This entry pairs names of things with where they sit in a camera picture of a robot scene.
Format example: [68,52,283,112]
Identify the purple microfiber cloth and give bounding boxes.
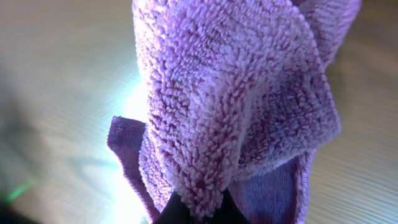
[108,0,361,223]

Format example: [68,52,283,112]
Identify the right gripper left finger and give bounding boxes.
[153,192,195,224]

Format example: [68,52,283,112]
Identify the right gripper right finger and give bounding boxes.
[214,189,249,224]

